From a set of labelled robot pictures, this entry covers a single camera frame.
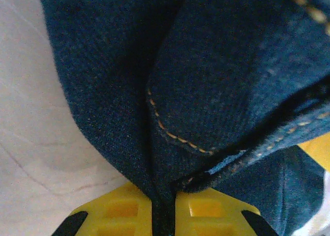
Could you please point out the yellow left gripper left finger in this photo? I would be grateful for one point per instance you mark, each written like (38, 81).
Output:
(116, 215)

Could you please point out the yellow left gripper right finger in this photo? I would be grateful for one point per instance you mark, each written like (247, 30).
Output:
(214, 215)

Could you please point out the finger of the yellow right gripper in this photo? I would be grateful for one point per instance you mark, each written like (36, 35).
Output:
(318, 151)

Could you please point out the denim skirt with pockets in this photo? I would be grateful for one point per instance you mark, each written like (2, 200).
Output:
(206, 66)

